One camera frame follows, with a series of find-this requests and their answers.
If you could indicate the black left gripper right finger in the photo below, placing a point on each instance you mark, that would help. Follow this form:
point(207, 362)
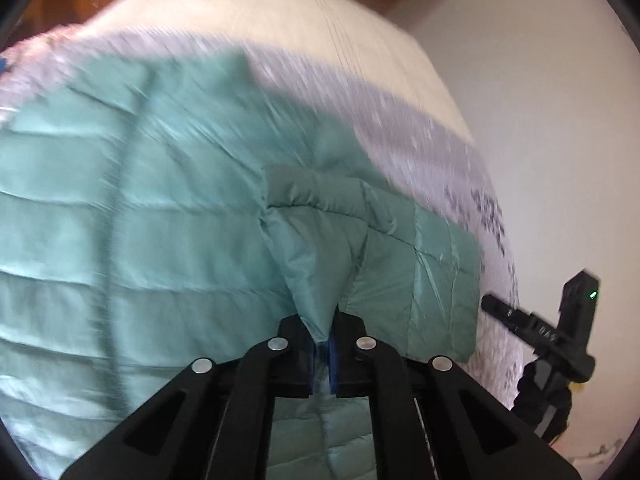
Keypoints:
point(361, 366)

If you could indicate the teal quilted down jacket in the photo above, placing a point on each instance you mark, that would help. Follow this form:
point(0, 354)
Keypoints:
point(157, 211)

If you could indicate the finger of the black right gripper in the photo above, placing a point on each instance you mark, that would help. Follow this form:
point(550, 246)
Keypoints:
point(515, 320)

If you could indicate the grey leaf-patterned bed quilt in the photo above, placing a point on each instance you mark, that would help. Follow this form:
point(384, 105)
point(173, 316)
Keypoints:
point(427, 162)

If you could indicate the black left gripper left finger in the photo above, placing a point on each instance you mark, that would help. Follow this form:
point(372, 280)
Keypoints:
point(282, 365)

